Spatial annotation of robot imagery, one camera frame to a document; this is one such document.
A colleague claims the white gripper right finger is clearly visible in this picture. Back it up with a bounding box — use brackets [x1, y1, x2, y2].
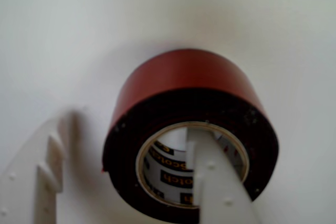
[185, 126, 264, 224]

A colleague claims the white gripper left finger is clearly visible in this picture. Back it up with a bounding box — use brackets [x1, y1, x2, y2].
[0, 108, 67, 224]

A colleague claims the red tape roll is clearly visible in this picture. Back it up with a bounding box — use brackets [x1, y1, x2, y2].
[101, 48, 280, 220]

